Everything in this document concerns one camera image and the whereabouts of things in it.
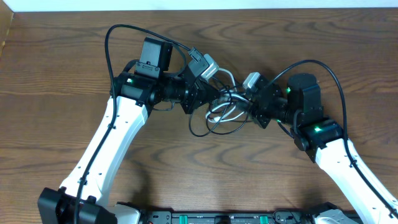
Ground white cable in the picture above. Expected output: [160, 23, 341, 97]
[205, 67, 249, 124]

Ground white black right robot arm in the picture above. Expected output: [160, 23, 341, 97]
[243, 72, 397, 223]

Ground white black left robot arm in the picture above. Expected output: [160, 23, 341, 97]
[37, 37, 220, 223]

